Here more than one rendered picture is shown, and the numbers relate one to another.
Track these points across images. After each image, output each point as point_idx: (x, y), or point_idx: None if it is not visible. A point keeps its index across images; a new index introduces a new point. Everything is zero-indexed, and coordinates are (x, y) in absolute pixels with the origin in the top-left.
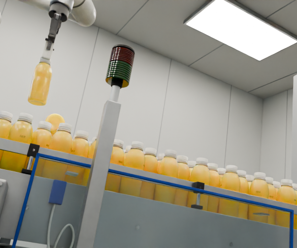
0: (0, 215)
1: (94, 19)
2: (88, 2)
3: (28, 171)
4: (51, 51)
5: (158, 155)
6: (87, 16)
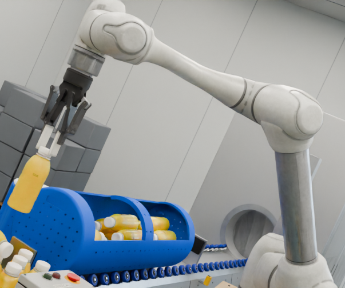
0: None
1: (110, 36)
2: (93, 26)
3: None
4: (42, 136)
5: None
6: (99, 44)
